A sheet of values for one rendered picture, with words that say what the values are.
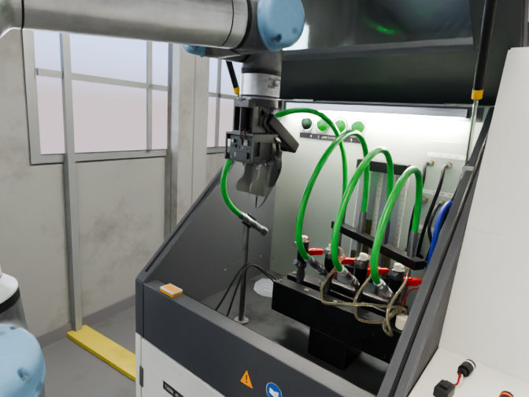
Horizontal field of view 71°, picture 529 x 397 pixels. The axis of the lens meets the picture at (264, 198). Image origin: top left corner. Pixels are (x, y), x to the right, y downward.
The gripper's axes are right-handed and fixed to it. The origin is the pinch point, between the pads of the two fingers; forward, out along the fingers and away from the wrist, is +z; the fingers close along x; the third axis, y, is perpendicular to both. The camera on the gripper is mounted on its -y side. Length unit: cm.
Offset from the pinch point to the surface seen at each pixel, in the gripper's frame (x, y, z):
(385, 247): 16.8, -29.2, 12.3
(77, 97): -169, -42, -21
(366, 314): 19.4, -15.9, 23.9
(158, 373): -25, 6, 50
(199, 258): -31.5, -12.5, 25.4
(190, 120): -166, -120, -11
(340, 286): 9.6, -22.2, 22.7
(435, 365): 35.8, -8.7, 24.1
